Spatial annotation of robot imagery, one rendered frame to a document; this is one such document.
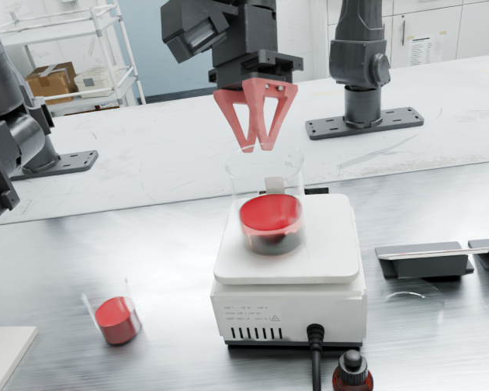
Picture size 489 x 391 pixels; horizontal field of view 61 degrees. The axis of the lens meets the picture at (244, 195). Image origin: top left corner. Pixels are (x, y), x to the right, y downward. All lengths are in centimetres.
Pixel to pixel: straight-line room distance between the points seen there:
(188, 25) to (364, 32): 34
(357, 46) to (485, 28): 244
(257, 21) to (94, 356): 38
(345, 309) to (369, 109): 46
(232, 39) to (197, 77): 291
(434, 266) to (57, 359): 38
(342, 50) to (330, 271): 45
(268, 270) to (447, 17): 273
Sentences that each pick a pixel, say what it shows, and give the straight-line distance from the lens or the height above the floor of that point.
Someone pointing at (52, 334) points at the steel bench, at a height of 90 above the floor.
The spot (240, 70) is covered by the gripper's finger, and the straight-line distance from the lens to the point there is 46.
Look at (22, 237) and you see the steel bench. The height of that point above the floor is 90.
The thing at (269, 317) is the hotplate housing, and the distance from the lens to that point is 37.
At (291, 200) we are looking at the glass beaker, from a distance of 32.
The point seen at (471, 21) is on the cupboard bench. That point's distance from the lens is 306.
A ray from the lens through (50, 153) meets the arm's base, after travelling 84.
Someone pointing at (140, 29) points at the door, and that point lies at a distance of 337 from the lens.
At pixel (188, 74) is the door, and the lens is 339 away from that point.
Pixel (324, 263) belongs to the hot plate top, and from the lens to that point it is 35.
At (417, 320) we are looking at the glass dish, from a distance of 40.
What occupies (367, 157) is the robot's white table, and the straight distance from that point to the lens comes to 68.
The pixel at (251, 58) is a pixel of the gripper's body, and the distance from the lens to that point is 45.
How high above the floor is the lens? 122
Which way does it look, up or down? 32 degrees down
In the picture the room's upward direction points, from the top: 9 degrees counter-clockwise
